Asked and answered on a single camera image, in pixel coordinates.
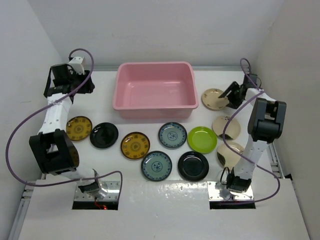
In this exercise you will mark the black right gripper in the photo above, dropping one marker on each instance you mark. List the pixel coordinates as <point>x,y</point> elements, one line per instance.
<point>233,103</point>

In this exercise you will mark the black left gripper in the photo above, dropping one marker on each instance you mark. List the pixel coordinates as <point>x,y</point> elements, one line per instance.
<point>87,87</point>

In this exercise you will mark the yellow patterned plate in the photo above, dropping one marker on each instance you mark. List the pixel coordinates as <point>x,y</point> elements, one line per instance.
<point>78,128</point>
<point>135,145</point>

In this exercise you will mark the green plate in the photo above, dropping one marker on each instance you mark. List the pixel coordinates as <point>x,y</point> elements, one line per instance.
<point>202,139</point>

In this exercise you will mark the black plate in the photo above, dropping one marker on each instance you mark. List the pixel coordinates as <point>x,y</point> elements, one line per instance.
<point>104,135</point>
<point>193,166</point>

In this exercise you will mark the blue floral plate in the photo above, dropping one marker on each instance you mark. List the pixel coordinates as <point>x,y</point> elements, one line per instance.
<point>156,166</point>
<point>172,135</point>

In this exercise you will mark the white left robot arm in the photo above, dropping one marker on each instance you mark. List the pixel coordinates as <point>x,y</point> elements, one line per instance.
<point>53,150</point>

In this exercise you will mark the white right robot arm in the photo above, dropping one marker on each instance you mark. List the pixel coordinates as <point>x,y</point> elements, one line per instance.
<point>265,125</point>

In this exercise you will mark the pink plastic bin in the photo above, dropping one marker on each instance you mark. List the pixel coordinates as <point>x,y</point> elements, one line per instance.
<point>155,90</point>

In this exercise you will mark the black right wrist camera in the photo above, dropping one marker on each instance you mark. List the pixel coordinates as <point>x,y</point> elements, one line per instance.
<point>250,80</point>

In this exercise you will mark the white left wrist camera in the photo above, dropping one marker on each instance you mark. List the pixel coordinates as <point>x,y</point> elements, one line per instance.
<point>78,63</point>

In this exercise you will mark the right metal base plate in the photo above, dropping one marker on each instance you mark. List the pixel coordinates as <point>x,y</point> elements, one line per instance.
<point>219,193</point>

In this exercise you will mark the metal base plate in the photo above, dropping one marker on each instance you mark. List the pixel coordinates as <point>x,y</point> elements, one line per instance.
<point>219,193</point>
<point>108,192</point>

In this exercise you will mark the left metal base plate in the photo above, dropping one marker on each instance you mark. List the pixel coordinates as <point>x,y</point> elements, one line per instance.
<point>108,192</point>

